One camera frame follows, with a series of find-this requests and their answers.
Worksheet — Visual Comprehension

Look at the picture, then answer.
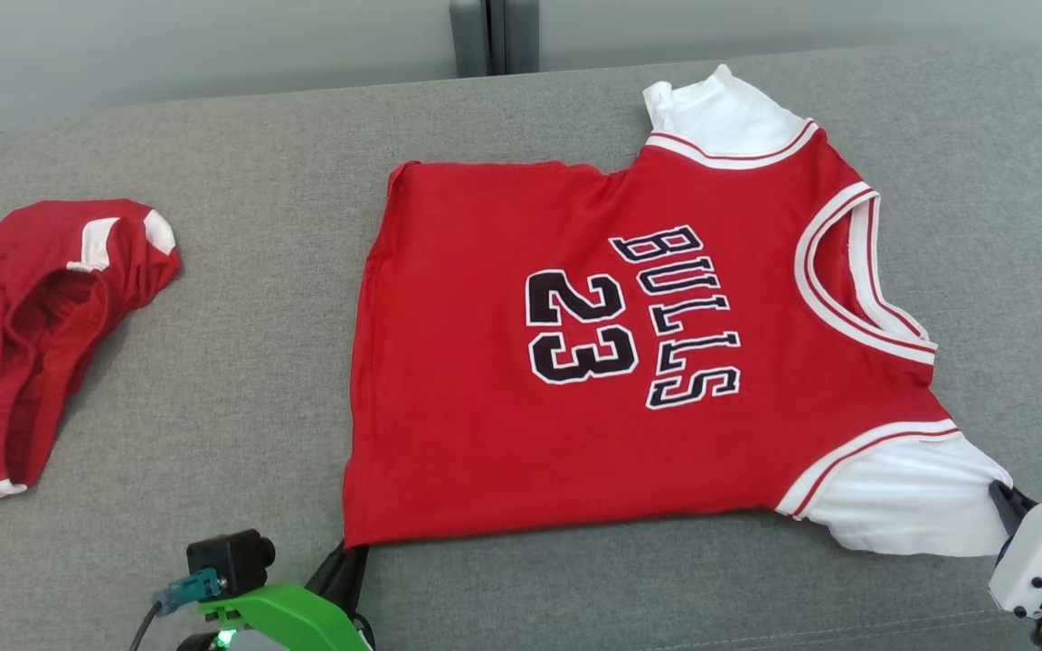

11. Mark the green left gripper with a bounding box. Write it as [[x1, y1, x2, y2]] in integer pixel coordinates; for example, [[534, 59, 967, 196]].
[[197, 541, 374, 651]]

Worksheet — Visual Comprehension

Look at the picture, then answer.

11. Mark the red Bulls 23 jersey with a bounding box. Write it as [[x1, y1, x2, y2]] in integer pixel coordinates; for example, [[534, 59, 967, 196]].
[[343, 63, 1015, 557]]

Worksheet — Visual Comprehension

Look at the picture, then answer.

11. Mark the teal cable connector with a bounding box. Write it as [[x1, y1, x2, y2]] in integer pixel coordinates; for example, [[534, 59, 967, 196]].
[[153, 568, 222, 618]]

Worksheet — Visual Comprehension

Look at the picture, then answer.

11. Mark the thin black left camera cable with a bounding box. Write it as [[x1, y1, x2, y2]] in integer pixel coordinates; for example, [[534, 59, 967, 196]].
[[128, 604, 165, 651]]

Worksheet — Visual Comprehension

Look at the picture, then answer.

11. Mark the grey metal frame post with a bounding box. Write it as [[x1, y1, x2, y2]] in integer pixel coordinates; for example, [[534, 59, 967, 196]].
[[449, 0, 541, 79]]

